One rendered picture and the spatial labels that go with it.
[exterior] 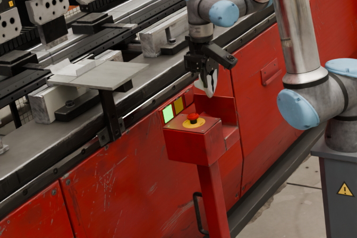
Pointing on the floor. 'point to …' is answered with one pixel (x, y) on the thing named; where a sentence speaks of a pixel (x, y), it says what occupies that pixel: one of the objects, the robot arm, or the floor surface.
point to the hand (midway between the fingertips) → (212, 94)
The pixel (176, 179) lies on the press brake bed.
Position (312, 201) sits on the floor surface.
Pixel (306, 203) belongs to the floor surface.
